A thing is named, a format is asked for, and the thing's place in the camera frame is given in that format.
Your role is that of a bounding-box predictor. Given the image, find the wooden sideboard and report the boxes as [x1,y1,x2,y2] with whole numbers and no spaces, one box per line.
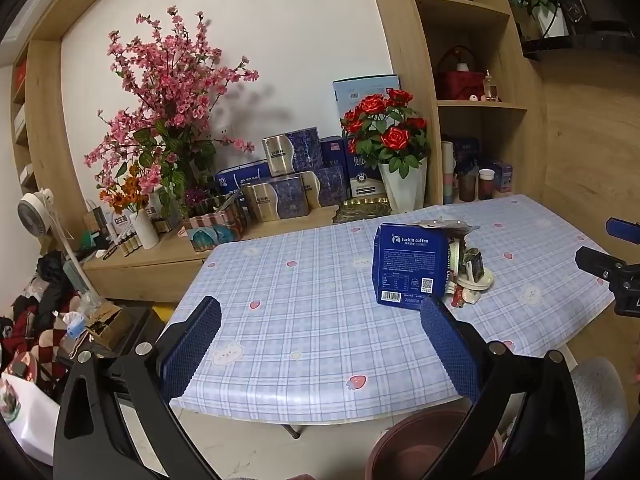
[82,205,346,306]

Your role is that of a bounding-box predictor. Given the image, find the blue coffee box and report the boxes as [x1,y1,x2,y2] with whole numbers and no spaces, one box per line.
[370,223,451,309]

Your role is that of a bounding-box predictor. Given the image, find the row of small bottles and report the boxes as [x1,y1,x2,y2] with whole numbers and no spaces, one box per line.
[117,232,143,256]

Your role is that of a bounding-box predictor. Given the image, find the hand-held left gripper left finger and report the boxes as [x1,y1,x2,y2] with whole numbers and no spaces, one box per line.
[52,296,223,480]

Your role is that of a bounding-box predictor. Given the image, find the blue and white box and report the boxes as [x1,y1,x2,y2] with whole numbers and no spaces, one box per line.
[345,150,388,198]

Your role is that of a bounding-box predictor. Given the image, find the purple flowers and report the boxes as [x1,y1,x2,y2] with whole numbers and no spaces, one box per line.
[184,187,216,211]

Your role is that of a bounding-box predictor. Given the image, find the silver foil sheet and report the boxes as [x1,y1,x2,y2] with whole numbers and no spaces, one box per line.
[407,217,481,237]

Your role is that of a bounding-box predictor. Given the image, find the pink blossom bouquet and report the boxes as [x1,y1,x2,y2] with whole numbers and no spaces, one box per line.
[82,5,261,221]

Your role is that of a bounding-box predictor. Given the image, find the white desk fan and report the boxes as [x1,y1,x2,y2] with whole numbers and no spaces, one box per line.
[17,187,88,306]

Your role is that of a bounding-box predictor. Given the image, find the pile of clothes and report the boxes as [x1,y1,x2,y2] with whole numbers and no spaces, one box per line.
[0,252,76,386]

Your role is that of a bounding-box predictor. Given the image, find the light blue box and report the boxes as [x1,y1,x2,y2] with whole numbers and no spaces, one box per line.
[332,75,401,121]

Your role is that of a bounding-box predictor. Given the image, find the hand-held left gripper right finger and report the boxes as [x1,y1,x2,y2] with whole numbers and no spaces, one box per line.
[420,295,586,480]

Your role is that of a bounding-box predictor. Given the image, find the black appliance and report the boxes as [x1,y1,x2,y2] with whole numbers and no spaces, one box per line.
[520,0,640,61]

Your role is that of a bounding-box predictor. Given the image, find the green and gold wrapper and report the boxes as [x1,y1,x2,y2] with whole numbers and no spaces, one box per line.
[462,249,485,283]

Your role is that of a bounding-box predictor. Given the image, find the blue plaid tablecloth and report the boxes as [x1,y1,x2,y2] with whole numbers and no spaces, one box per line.
[169,194,617,423]

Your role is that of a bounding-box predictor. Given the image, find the small dark blue box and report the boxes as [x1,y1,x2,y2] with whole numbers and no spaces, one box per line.
[320,136,346,168]

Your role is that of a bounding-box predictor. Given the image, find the grey fluffy stool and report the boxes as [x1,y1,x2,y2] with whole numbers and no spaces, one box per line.
[570,357,636,480]

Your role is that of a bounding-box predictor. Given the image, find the white cylindrical vase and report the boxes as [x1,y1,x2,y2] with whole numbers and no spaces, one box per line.
[129,207,161,251]

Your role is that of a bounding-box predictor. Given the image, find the white faceted vase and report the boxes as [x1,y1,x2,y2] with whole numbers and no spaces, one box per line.
[377,157,428,213]

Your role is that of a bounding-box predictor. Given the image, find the brown plastic bucket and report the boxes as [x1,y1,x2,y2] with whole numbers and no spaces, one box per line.
[367,410,503,480]

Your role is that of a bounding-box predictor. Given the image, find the stack of pastel cups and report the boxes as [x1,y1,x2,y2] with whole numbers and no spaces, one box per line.
[441,140,456,205]

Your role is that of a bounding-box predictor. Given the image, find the pink wavy container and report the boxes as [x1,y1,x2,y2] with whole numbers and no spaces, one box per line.
[182,207,246,253]

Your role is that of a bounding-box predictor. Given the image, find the orange flower bunch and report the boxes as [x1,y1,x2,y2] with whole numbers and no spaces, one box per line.
[99,165,151,213]

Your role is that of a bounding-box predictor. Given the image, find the flat blue box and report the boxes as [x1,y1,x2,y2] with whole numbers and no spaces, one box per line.
[215,160,273,193]

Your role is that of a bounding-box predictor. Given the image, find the dark blue shelf box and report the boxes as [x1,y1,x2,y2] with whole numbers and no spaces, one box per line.
[452,137,481,171]

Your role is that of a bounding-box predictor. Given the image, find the cardboard box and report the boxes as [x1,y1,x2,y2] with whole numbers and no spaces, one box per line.
[85,305,126,348]

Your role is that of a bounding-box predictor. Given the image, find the gold tray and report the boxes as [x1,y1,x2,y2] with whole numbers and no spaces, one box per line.
[332,197,393,224]

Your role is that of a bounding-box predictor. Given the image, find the wooden shelf unit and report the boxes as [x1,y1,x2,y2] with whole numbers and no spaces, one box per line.
[365,0,531,206]

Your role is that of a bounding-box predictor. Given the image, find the white plant pot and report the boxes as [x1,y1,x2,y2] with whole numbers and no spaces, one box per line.
[537,5,568,38]

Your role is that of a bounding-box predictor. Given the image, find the purple box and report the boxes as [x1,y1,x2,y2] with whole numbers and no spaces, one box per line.
[492,161,513,193]

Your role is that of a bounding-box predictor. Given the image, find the red rose bouquet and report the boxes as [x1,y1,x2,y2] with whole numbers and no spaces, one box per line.
[340,89,431,178]

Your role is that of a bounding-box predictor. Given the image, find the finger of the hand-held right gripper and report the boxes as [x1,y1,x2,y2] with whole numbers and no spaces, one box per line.
[606,217,640,247]
[575,246,640,286]

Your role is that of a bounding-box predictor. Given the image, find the red basket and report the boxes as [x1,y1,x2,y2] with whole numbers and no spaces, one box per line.
[437,45,488,102]

